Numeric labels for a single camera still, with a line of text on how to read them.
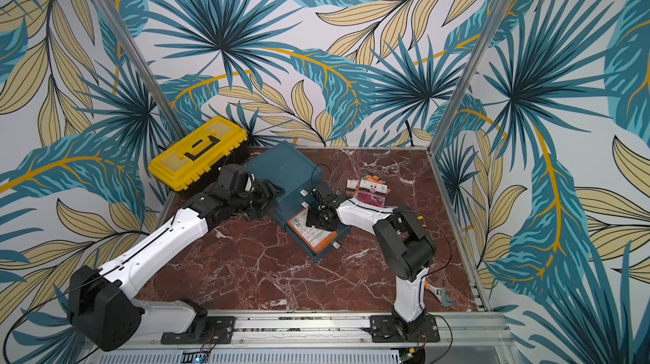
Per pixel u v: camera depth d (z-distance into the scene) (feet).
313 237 3.01
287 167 2.78
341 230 2.83
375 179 3.57
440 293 2.62
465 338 2.42
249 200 2.18
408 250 1.63
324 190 2.51
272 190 2.35
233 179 1.96
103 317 1.28
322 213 2.35
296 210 2.93
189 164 2.96
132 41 2.74
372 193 3.38
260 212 2.30
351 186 3.47
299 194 2.68
